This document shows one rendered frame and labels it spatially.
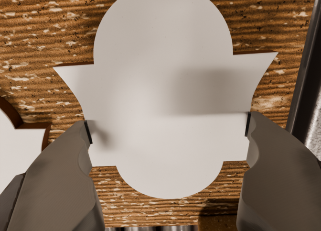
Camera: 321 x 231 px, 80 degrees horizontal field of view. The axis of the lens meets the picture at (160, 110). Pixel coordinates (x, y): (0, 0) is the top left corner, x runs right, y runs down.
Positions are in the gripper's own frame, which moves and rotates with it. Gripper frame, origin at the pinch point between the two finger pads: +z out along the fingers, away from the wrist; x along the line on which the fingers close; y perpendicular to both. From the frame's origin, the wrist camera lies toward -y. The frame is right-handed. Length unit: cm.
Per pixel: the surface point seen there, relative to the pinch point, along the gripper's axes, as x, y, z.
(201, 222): 2.8, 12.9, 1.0
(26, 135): -11.0, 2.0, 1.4
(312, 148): 13.8, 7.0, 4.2
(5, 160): -13.6, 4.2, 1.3
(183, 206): 1.1, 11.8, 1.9
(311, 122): 13.2, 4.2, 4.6
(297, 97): 11.0, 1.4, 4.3
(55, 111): -8.8, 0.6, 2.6
